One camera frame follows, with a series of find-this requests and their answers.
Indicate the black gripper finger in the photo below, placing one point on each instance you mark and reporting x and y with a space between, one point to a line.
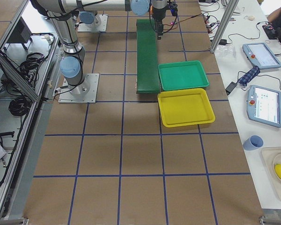
159 30

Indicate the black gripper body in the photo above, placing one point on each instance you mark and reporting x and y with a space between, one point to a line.
158 14

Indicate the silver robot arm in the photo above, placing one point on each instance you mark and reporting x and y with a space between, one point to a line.
61 14
139 7

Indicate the green plastic tray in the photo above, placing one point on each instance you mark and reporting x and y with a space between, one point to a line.
182 75

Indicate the green conveyor belt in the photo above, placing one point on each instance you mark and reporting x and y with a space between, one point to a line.
147 61

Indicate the yellow plastic tray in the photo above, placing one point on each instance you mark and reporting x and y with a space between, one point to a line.
185 107

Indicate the black power adapter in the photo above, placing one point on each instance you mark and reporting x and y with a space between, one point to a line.
230 87

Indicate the blue checkered folded umbrella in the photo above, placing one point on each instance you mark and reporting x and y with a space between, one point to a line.
247 77

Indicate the upper teach pendant tablet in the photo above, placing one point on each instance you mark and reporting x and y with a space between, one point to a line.
260 55

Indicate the teach pendant tablet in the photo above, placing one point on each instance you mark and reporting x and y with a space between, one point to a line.
264 105
260 55

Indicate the lower teach pendant tablet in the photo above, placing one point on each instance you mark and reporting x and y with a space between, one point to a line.
264 105

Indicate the blue plastic cup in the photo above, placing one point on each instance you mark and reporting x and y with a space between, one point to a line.
252 143

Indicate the beige tray with bowl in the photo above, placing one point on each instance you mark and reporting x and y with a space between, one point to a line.
272 159

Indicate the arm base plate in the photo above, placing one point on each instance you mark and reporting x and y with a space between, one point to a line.
92 23
82 94

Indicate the aluminium frame post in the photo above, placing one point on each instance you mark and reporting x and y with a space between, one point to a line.
230 6

